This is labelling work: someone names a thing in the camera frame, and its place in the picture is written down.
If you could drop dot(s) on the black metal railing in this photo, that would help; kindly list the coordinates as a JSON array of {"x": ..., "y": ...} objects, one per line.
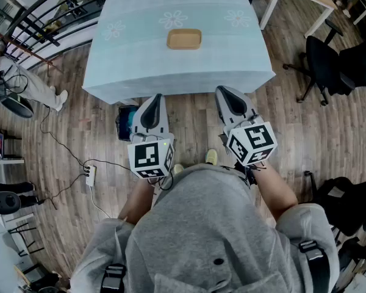
[{"x": 39, "y": 30}]

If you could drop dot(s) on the black belt device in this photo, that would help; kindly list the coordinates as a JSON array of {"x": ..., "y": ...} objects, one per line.
[{"x": 247, "y": 175}]

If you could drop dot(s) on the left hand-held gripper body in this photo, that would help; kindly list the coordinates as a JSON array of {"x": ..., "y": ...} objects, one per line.
[{"x": 146, "y": 157}]

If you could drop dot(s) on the black storage bin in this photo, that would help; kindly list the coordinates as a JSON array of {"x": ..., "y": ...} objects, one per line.
[{"x": 120, "y": 114}]

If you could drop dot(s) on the person's left forearm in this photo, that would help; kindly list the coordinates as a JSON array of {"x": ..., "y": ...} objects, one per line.
[{"x": 137, "y": 200}]

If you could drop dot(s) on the light blue floral tablecloth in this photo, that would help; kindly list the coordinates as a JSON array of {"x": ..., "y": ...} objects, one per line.
[{"x": 177, "y": 72}]

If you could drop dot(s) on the person's left yellow shoe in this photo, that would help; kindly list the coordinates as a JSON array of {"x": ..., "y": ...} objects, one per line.
[{"x": 178, "y": 168}]

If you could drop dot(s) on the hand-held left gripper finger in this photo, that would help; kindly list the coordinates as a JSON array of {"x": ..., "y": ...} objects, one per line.
[
  {"x": 138, "y": 117},
  {"x": 163, "y": 117}
]

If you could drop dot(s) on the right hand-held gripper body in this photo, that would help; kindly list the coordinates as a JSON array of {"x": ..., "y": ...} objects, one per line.
[{"x": 251, "y": 145}]

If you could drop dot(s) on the grey hooded sweatshirt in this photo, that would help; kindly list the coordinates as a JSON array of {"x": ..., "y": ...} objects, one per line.
[{"x": 201, "y": 224}]

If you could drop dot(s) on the black backpack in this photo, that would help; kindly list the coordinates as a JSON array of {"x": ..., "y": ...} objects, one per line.
[{"x": 344, "y": 200}]

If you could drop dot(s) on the blue plastic bag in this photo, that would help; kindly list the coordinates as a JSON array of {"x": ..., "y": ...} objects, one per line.
[{"x": 128, "y": 122}]

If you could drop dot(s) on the person's right forearm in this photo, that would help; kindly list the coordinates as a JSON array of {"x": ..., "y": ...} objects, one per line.
[{"x": 271, "y": 191}]

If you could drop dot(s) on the black office chair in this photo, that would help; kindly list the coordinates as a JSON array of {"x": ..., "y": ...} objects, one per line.
[
  {"x": 320, "y": 60},
  {"x": 363, "y": 60}
]

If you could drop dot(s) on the white power strip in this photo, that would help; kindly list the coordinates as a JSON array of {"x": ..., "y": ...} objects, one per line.
[{"x": 91, "y": 175}]

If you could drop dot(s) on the dark round seat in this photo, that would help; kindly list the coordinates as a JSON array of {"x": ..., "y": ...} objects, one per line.
[{"x": 18, "y": 107}]

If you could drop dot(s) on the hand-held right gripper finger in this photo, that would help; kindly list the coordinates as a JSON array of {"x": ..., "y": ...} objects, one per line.
[
  {"x": 224, "y": 114},
  {"x": 248, "y": 105}
]

